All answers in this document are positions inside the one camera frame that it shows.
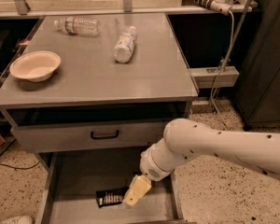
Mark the grey shelf counter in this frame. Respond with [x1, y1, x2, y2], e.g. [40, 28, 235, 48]
[0, 0, 259, 19]

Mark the black drawer handle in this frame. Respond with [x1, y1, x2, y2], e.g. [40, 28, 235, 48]
[91, 130, 119, 140]

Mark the white power cable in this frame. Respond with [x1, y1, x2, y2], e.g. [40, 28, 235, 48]
[208, 9, 236, 131]

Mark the metal support leg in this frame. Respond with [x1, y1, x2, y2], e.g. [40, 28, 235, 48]
[218, 0, 252, 72]

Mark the grey drawer cabinet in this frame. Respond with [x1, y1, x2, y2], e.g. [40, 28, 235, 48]
[0, 12, 200, 224]

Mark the white power strip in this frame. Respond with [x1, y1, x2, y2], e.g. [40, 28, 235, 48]
[191, 0, 231, 16]

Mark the black floor cable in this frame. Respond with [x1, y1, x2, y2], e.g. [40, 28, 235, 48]
[0, 137, 41, 171]

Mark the grey metal rail bracket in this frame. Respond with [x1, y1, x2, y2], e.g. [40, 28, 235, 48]
[189, 66, 239, 89]

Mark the grey open middle drawer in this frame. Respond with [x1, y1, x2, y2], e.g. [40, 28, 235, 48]
[35, 147, 186, 224]

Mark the dark grey cabinet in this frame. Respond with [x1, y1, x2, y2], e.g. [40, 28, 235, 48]
[232, 0, 280, 128]

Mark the black rxbar chocolate wrapper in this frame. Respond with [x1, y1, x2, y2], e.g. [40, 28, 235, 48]
[96, 187, 128, 208]

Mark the grey top drawer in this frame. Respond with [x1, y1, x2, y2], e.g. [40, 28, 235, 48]
[11, 119, 169, 153]

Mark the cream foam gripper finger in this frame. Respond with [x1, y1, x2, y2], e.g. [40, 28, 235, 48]
[122, 175, 152, 207]

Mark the white labelled plastic bottle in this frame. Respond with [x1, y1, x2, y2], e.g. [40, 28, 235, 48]
[113, 26, 137, 63]

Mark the clear plastic water bottle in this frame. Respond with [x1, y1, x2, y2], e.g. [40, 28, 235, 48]
[54, 16, 100, 36]

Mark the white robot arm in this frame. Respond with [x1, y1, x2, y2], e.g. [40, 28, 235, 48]
[123, 119, 280, 207]

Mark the white paper bowl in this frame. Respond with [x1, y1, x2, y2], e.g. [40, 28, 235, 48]
[9, 51, 61, 82]

